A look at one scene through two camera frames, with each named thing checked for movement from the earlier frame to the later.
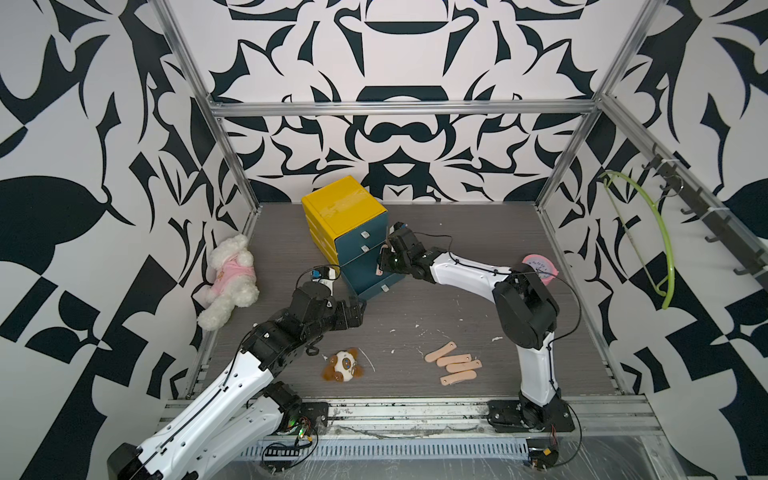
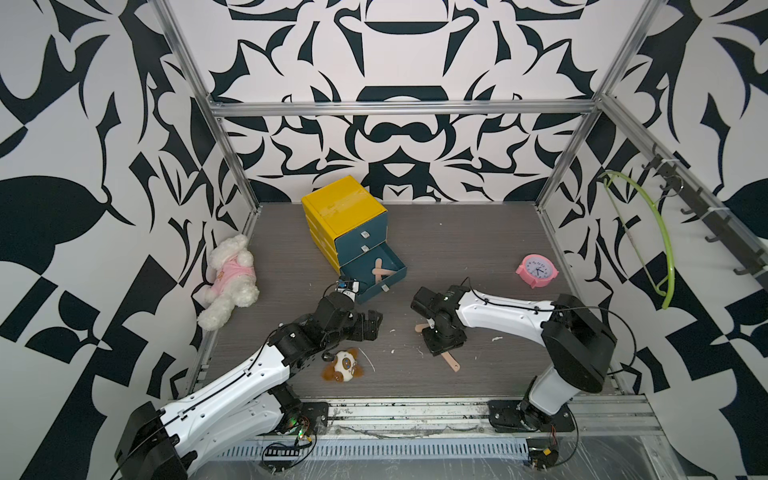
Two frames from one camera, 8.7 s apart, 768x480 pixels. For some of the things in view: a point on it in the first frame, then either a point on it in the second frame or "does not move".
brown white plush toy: x=343 y=367 does not move
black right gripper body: x=390 y=259 → x=435 y=339
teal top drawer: x=360 y=233 does not move
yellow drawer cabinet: x=337 y=210 does not move
